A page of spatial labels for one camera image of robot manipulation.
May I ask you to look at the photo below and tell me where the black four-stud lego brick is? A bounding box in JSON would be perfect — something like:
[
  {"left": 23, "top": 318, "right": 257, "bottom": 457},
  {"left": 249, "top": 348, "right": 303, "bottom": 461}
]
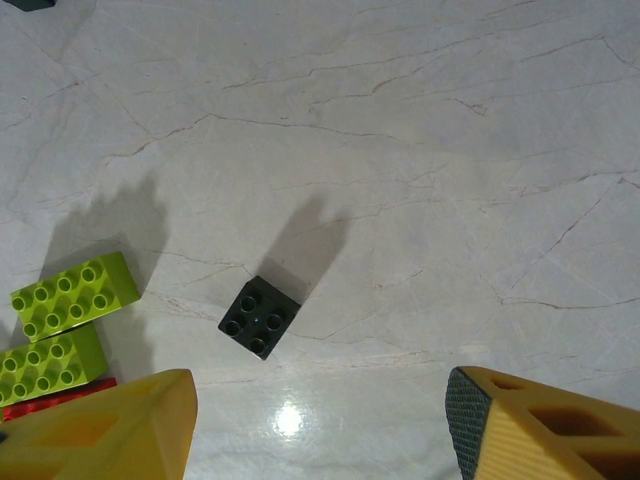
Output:
[{"left": 217, "top": 274, "right": 302, "bottom": 361}]

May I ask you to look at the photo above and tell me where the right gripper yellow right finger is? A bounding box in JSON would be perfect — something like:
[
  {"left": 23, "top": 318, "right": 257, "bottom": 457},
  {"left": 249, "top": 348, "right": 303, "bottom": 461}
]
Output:
[{"left": 444, "top": 365, "right": 640, "bottom": 480}]

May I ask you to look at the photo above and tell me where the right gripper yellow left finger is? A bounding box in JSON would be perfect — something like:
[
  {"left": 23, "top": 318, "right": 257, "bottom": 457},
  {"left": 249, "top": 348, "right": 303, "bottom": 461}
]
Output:
[{"left": 0, "top": 368, "right": 198, "bottom": 480}]

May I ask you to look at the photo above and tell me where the red eight-stud lego brick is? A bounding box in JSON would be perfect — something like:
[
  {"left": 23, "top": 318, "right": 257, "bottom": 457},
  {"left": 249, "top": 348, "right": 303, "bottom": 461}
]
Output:
[{"left": 2, "top": 377, "right": 119, "bottom": 424}]

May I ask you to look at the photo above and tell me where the lime green lego brick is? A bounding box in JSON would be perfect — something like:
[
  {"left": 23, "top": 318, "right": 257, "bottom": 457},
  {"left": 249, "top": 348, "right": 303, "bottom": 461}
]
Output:
[
  {"left": 0, "top": 324, "right": 110, "bottom": 407},
  {"left": 9, "top": 250, "right": 141, "bottom": 344}
]

